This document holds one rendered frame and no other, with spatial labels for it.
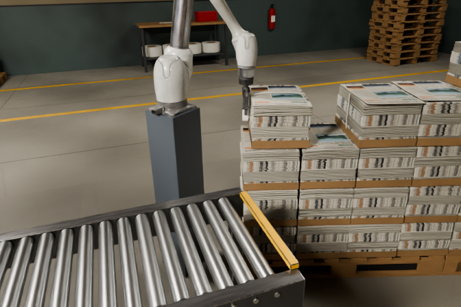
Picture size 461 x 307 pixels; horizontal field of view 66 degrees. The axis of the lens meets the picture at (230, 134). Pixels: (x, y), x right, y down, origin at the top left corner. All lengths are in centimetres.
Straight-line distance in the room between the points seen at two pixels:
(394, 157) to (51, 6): 712
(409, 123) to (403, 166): 23
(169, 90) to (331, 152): 85
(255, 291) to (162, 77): 109
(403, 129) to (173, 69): 115
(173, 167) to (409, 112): 119
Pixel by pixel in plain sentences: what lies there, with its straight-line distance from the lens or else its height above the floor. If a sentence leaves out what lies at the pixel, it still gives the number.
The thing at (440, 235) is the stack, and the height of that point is 29.
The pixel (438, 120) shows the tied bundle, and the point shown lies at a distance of 200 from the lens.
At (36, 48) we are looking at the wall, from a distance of 820.
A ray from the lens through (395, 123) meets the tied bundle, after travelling 191.
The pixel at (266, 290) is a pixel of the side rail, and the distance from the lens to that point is 110.
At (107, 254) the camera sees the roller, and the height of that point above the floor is 80.
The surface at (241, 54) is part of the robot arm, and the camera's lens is 177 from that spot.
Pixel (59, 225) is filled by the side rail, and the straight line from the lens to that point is 146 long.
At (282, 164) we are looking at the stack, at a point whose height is 75.
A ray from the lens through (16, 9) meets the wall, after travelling 817.
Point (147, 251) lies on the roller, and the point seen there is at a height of 80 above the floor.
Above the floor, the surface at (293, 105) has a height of 106.
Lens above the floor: 159
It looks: 23 degrees down
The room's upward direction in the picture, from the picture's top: 1 degrees counter-clockwise
